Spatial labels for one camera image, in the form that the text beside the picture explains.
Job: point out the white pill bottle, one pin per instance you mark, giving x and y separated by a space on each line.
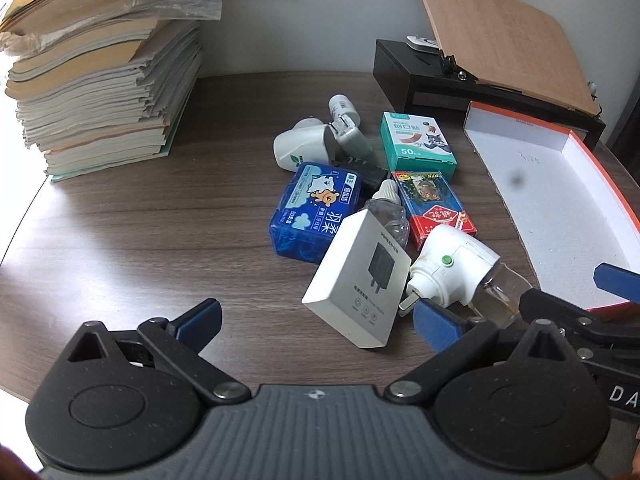
342 107

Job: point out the small white device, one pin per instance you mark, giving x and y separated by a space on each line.
422 45

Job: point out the white heater with green button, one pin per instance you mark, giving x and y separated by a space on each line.
450 260

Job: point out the black power adapter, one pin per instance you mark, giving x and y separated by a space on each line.
367 175

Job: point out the blue cotton swab box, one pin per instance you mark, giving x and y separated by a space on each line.
310 205

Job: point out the white charger adapter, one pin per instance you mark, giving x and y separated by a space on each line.
352 137

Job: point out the wooden board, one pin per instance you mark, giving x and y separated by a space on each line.
500 35

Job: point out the stack of books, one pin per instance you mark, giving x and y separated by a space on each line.
90 85

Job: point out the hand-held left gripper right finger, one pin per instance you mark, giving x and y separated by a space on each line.
435 327

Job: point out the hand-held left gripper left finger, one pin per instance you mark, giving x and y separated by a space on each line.
200 317

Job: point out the red playing card box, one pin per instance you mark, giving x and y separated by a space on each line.
435 205

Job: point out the teal bandage box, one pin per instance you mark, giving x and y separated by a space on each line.
415 142

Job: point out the black monitor stand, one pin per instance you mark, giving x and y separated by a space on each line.
400 67

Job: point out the white heater with leaf print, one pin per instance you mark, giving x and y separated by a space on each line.
300 142

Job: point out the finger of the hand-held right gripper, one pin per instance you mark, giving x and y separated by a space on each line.
617 280
550 305

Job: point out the white charger box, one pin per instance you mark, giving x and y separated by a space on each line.
355 280

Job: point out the clear bottle with white cap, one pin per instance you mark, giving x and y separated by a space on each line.
387 197

